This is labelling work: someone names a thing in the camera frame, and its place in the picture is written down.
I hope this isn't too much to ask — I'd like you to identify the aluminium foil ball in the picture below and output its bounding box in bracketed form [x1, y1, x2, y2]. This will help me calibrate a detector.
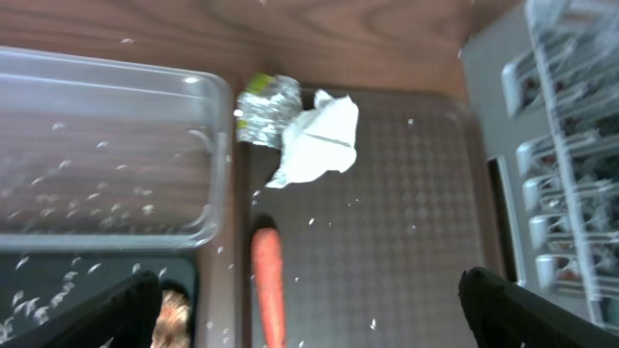
[234, 73, 303, 150]

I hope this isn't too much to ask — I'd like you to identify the brown serving tray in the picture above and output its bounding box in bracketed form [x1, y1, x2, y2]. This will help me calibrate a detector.
[238, 91, 503, 347]

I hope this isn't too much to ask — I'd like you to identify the brown cookie food scrap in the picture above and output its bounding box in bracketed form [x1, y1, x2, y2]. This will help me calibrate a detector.
[151, 290, 191, 348]

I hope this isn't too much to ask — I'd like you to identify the orange carrot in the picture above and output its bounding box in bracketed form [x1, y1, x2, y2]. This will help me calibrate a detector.
[251, 228, 286, 348]

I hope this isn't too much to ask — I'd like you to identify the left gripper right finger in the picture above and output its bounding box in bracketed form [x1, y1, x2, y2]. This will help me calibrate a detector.
[458, 267, 618, 348]

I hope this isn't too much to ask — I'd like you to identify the black plastic tray bin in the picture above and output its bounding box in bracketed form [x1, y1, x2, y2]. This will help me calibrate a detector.
[1, 252, 197, 347]

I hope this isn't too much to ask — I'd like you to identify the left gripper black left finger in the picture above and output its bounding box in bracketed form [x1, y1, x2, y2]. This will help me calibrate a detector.
[1, 271, 162, 348]

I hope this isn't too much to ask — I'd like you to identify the white paper napkin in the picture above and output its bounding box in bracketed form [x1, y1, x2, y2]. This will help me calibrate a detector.
[266, 89, 359, 189]

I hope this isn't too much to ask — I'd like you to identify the clear plastic bin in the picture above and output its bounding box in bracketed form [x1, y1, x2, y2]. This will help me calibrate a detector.
[1, 47, 232, 250]

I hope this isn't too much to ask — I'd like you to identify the grey dishwasher rack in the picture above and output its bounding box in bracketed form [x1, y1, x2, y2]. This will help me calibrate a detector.
[459, 0, 618, 334]

